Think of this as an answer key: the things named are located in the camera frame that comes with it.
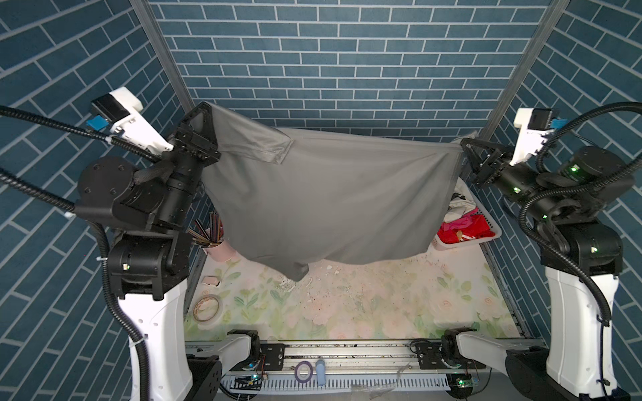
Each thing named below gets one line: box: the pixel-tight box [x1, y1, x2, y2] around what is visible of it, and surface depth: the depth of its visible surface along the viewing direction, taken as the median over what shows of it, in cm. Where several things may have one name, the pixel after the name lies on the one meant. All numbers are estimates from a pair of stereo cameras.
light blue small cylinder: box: [315, 359, 327, 387], surface depth 71 cm
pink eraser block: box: [202, 275, 220, 285], surface depth 89 cm
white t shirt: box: [443, 192, 477, 224], surface depth 100 cm
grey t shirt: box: [202, 103, 476, 282], surface depth 54 cm
